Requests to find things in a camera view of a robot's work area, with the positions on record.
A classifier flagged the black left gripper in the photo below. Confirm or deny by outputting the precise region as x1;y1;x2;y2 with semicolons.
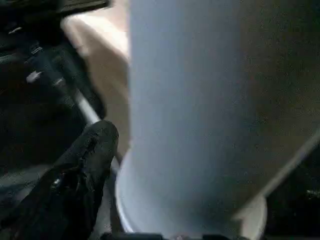
0;14;106;121

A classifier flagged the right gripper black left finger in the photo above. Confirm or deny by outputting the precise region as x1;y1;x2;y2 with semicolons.
0;120;120;240

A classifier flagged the white plastic table leg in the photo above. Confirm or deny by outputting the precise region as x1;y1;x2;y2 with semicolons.
115;0;320;238

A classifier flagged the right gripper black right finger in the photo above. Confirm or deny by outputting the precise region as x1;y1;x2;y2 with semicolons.
264;147;320;240

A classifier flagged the white plastic table top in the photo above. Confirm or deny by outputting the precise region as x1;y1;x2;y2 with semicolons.
61;13;132;176

